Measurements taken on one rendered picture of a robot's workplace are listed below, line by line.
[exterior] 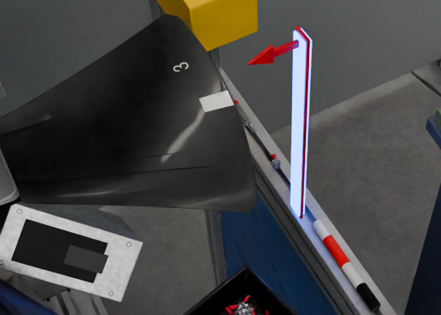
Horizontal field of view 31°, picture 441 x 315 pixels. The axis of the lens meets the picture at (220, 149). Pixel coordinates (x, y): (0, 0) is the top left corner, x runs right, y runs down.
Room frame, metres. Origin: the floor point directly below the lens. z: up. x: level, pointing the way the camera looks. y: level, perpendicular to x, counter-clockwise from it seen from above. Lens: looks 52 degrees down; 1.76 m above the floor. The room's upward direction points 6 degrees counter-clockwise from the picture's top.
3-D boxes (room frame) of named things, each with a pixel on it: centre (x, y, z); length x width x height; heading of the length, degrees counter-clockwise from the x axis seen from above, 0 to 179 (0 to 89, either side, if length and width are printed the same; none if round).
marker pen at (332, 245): (0.49, -0.14, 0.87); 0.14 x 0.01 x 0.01; 22
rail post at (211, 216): (0.89, 0.02, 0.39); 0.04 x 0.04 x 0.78; 22
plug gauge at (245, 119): (0.76, -0.04, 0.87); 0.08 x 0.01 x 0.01; 22
